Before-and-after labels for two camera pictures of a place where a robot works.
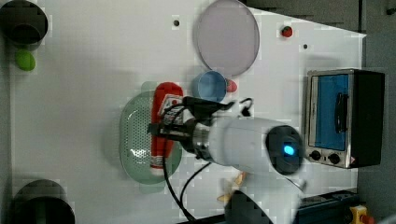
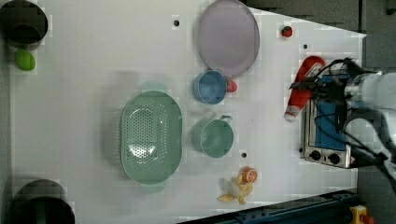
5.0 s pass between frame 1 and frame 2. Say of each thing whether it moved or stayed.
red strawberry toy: stayed
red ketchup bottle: moved
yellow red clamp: stayed
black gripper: moved
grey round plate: stayed
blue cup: stayed
